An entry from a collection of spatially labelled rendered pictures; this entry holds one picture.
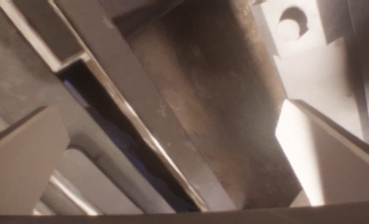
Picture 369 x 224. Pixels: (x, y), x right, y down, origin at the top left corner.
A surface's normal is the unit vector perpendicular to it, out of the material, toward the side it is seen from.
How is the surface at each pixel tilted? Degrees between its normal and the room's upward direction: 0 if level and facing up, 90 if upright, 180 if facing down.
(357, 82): 45
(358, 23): 0
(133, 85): 90
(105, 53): 90
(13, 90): 90
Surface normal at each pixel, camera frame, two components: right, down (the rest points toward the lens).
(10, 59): 0.67, -0.06
